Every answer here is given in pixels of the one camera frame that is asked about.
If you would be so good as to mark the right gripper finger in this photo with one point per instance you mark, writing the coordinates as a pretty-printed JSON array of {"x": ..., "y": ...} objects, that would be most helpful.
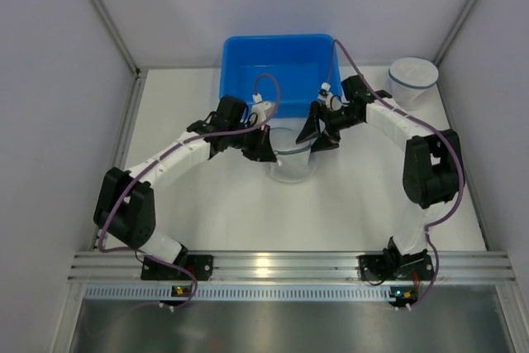
[
  {"x": 311, "y": 129},
  {"x": 325, "y": 142}
]

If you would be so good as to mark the slotted cable duct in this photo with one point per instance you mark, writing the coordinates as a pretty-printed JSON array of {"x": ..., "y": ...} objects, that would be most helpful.
[{"x": 250, "y": 293}]

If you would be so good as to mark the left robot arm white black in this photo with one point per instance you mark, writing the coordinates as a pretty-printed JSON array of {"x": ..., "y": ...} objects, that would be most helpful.
[{"x": 126, "y": 202}]

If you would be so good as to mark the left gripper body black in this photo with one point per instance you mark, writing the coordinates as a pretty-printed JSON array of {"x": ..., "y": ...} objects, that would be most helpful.
[{"x": 251, "y": 140}]

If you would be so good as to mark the white mesh laundry bag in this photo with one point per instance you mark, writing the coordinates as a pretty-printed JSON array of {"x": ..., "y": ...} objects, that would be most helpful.
[
  {"x": 295, "y": 162},
  {"x": 410, "y": 78}
]

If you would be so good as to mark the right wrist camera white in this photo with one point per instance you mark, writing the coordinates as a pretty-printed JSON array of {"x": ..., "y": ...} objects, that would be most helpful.
[{"x": 327, "y": 99}]

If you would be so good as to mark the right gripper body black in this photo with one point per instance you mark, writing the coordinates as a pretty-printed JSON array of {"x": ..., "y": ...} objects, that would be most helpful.
[{"x": 327, "y": 122}]

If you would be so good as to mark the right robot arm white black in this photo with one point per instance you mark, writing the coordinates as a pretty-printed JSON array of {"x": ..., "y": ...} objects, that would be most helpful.
[{"x": 432, "y": 171}]

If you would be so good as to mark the blue plastic bin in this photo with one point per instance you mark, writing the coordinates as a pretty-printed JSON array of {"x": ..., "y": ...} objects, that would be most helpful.
[{"x": 300, "y": 64}]

